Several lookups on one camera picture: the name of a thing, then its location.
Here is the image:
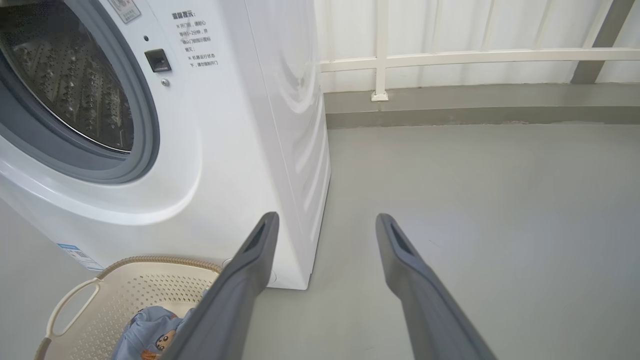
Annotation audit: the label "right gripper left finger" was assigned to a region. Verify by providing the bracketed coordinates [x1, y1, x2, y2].
[160, 211, 281, 360]

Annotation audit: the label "blue energy label sticker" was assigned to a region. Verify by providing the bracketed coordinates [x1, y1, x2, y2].
[56, 243, 105, 272]

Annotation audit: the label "white front-load washing machine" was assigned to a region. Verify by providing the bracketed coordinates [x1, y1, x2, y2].
[0, 0, 332, 291]

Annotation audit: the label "cream perforated laundry basket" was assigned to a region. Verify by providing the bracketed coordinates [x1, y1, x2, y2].
[34, 256, 223, 360]

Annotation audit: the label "blue cartoon print clothes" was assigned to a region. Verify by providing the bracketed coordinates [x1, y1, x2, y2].
[111, 306, 202, 360]

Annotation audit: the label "black door latch slot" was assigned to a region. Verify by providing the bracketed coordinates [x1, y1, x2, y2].
[144, 48, 172, 73]

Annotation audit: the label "grey warning sticker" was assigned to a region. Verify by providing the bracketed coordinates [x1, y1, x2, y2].
[107, 0, 142, 24]

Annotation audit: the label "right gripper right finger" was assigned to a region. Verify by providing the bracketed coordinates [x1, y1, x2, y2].
[375, 213, 498, 360]

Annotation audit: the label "white metal railing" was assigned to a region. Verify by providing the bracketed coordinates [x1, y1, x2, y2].
[320, 0, 640, 102]

